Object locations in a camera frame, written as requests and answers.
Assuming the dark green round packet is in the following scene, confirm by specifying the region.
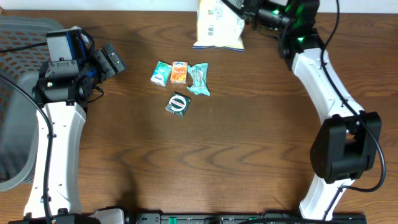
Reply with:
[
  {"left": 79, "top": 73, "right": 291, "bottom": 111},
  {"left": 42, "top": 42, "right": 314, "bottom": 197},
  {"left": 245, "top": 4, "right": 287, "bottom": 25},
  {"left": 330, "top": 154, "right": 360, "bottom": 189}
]
[{"left": 165, "top": 92, "right": 191, "bottom": 117}]

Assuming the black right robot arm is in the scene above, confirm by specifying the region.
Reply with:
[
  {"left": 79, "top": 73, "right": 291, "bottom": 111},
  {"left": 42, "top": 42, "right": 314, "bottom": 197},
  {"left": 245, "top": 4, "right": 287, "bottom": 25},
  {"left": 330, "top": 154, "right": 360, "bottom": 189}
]
[{"left": 225, "top": 0, "right": 384, "bottom": 223}]

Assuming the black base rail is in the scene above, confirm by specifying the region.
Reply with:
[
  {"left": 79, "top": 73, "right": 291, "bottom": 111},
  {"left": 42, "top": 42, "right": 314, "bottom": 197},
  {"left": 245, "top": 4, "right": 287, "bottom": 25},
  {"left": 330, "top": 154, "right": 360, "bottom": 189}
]
[{"left": 132, "top": 212, "right": 368, "bottom": 224}]

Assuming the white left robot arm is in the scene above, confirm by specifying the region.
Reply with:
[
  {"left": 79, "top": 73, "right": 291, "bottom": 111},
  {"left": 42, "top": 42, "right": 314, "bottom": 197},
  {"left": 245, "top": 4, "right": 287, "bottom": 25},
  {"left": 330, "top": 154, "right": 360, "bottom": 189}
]
[{"left": 24, "top": 44, "right": 125, "bottom": 221}]

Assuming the dark grey plastic basket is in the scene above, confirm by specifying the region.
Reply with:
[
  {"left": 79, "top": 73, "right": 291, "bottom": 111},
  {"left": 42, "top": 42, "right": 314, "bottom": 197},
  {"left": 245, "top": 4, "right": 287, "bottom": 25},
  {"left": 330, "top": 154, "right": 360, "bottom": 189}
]
[{"left": 1, "top": 16, "right": 63, "bottom": 191}]

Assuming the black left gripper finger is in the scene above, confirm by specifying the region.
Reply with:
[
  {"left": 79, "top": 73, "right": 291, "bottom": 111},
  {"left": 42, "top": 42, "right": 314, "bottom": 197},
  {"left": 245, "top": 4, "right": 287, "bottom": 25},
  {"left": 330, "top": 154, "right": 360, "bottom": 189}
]
[
  {"left": 93, "top": 49, "right": 115, "bottom": 82},
  {"left": 103, "top": 44, "right": 126, "bottom": 73}
]

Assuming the orange tissue pack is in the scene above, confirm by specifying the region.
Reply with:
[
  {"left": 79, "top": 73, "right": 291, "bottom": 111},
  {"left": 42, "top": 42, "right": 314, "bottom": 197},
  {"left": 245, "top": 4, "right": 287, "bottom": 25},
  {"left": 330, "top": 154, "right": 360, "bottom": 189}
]
[{"left": 170, "top": 62, "right": 188, "bottom": 84}]

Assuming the teal packet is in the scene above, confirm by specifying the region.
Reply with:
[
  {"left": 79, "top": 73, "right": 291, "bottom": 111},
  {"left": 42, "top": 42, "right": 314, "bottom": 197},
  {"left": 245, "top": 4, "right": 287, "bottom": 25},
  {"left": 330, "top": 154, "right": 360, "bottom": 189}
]
[{"left": 187, "top": 63, "right": 211, "bottom": 96}]

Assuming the green tissue pack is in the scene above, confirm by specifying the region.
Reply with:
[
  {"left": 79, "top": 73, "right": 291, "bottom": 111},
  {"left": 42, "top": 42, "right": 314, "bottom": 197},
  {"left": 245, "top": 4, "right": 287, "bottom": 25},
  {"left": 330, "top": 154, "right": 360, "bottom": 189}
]
[{"left": 150, "top": 61, "right": 172, "bottom": 86}]

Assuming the yellow snack bag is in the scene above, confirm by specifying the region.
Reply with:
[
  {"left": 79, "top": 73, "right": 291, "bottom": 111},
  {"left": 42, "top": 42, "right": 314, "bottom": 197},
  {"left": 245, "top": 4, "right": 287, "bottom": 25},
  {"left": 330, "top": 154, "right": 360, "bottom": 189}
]
[{"left": 193, "top": 0, "right": 245, "bottom": 52}]

